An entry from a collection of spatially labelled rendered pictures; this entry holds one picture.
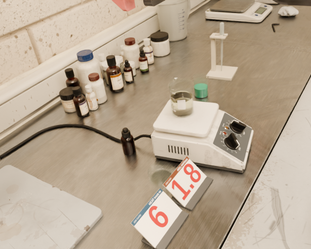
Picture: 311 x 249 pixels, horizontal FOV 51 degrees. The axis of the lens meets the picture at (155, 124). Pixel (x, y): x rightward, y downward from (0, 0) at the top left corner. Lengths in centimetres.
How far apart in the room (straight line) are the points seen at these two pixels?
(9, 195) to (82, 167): 16
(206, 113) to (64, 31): 57
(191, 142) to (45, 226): 32
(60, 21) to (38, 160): 46
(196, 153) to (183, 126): 6
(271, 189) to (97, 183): 35
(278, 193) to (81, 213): 37
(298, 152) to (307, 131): 8
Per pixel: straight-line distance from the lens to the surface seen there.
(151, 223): 59
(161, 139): 69
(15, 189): 77
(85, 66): 99
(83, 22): 115
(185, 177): 66
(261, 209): 64
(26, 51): 101
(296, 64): 114
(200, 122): 69
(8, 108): 95
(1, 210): 74
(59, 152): 83
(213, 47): 104
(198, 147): 67
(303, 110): 91
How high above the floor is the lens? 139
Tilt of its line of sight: 35 degrees down
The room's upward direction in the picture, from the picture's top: 8 degrees counter-clockwise
